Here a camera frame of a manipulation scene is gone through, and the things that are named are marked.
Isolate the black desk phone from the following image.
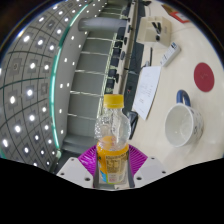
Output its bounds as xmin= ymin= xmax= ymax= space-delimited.
xmin=125 ymin=110 xmax=139 ymax=140

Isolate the group of ceiling lights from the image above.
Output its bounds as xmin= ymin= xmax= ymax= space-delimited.
xmin=0 ymin=0 xmax=108 ymax=168

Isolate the long curved conference desk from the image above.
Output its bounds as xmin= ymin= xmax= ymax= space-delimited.
xmin=113 ymin=0 xmax=148 ymax=111

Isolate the yellow-capped orange drink bottle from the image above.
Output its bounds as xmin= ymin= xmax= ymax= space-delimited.
xmin=94 ymin=93 xmax=132 ymax=186

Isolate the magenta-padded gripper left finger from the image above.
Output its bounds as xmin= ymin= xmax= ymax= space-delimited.
xmin=55 ymin=144 xmax=101 ymax=188

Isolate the row of black office chairs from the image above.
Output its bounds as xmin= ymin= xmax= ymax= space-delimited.
xmin=104 ymin=19 xmax=129 ymax=96

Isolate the white desk organizer box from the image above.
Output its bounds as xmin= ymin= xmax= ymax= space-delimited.
xmin=136 ymin=15 xmax=173 ymax=48

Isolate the white printed paper sheet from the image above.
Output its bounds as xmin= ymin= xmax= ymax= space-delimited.
xmin=131 ymin=65 xmax=163 ymax=121

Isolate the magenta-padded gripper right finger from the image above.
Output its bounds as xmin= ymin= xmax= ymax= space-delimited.
xmin=125 ymin=143 xmax=167 ymax=189

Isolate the white dotted mug blue handle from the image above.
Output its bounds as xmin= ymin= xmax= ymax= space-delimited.
xmin=164 ymin=89 xmax=205 ymax=148

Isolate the flat round red coaster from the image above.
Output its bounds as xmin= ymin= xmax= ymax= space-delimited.
xmin=193 ymin=62 xmax=215 ymax=93

